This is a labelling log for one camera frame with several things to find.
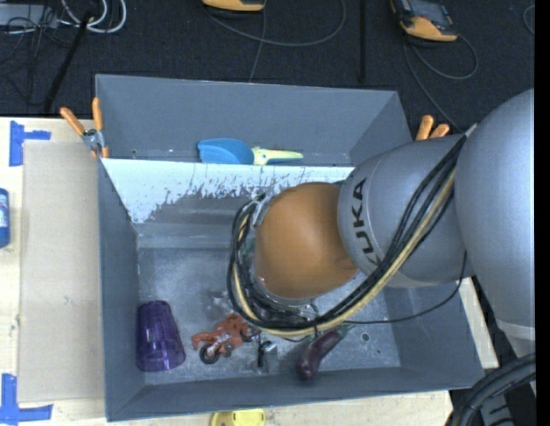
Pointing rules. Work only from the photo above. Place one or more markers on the purple clear plastic cup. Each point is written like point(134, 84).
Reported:
point(159, 337)

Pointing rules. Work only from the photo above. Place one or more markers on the orange toy motorcycle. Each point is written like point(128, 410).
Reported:
point(226, 330)

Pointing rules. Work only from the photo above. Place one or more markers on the yellow round plastic thing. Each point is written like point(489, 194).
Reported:
point(237, 417)

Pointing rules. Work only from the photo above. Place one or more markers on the grey metal bin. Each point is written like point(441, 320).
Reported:
point(239, 118)

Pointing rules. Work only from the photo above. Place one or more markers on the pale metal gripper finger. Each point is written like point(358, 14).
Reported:
point(260, 354)
point(271, 357)

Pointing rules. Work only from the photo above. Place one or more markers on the purple toy eggplant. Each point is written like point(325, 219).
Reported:
point(317, 355)

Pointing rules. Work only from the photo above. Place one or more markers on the pale wood flat board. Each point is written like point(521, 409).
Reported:
point(57, 273)

